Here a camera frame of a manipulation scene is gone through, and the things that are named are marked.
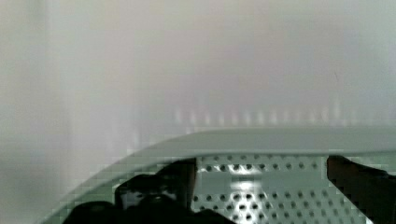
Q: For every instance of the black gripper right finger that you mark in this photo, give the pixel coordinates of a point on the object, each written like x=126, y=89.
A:
x=372, y=191

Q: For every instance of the mint green oval strainer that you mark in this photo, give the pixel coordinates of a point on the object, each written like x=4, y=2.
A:
x=254, y=176

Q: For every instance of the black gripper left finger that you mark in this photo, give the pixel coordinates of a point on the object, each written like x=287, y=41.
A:
x=162, y=198

